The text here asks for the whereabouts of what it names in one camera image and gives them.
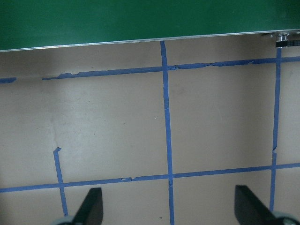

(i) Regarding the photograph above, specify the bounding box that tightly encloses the green conveyor belt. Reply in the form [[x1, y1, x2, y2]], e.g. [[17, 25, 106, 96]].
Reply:
[[0, 0, 300, 52]]

